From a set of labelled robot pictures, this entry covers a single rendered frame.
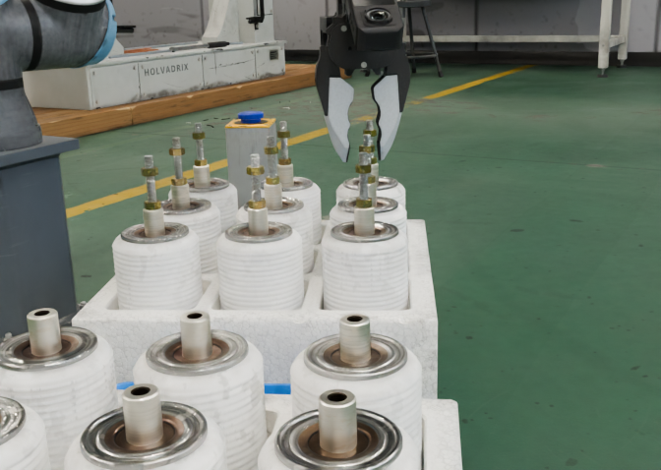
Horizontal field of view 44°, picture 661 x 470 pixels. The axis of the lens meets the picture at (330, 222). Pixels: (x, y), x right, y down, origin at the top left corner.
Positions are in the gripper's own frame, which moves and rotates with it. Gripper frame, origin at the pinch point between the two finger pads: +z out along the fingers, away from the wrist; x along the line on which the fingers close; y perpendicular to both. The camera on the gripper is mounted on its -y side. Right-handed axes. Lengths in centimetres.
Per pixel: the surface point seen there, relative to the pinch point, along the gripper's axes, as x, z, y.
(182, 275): 20.2, 13.3, 1.6
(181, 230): 20.1, 9.2, 5.3
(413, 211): -28, 34, 99
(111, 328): 27.8, 17.7, -1.5
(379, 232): -1.6, 9.4, 0.4
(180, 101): 35, 29, 289
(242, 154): 12.3, 7.6, 41.3
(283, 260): 9.1, 11.3, -1.1
